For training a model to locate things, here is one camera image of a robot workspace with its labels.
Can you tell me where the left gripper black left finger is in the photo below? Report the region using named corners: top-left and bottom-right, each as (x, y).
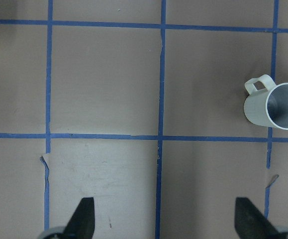
top-left (63, 197), bottom-right (95, 239)

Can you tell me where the white mug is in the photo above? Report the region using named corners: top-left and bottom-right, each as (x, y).
top-left (244, 74), bottom-right (288, 130)

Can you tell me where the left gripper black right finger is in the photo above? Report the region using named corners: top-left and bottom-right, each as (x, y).
top-left (234, 197), bottom-right (279, 239)

